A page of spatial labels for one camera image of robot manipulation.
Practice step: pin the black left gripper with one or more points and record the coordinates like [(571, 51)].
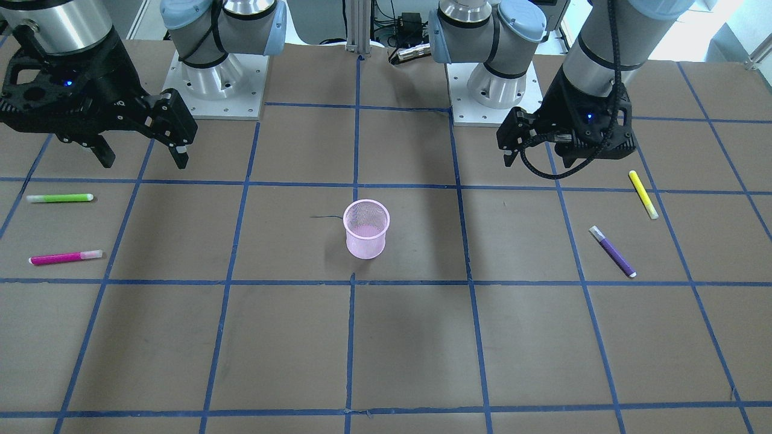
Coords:
[(553, 103)]

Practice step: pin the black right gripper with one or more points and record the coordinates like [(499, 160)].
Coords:
[(113, 84)]

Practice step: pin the purple pen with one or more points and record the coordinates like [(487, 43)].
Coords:
[(622, 263)]

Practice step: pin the pink pen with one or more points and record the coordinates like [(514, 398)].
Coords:
[(71, 257)]

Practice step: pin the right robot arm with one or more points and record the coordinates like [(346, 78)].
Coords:
[(203, 32)]

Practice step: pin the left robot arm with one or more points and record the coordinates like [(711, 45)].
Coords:
[(614, 42)]

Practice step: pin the pink mesh cup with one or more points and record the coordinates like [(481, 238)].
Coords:
[(366, 223)]

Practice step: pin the green pen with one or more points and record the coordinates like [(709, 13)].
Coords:
[(59, 198)]

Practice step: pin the yellow pen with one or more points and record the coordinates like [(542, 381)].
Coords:
[(643, 195)]

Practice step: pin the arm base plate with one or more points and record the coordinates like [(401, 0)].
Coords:
[(232, 90), (480, 99)]

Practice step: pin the aluminium frame post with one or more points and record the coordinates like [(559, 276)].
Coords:
[(358, 20)]

